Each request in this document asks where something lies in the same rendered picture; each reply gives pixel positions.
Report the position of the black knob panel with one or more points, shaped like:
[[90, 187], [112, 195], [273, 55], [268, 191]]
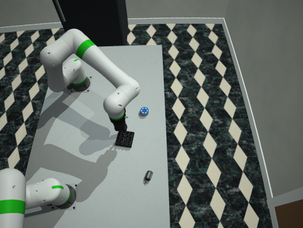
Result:
[[125, 139]]

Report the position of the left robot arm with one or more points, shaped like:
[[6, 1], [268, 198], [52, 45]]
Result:
[[72, 73]]

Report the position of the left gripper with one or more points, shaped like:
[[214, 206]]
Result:
[[120, 125]]

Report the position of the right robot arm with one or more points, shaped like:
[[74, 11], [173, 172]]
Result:
[[16, 196]]

